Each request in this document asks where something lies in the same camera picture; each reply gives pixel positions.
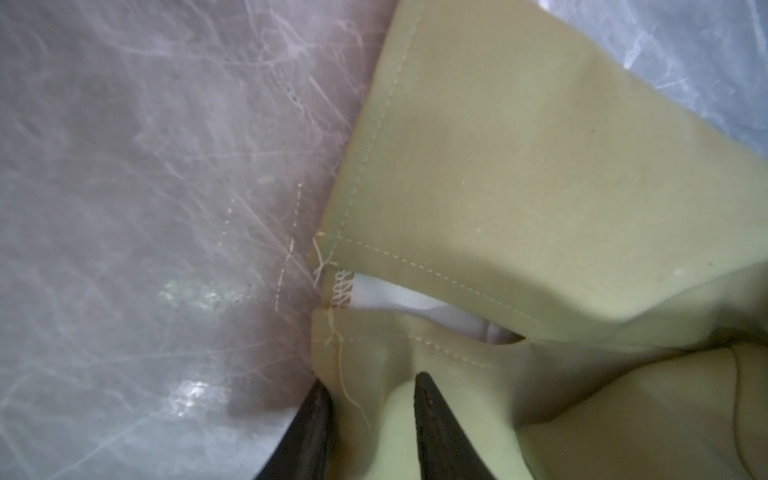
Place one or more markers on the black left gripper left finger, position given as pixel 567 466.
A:
pixel 303 452

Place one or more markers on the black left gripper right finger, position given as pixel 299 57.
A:
pixel 444 450

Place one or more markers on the olive green ruffled skirt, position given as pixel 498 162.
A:
pixel 578 262

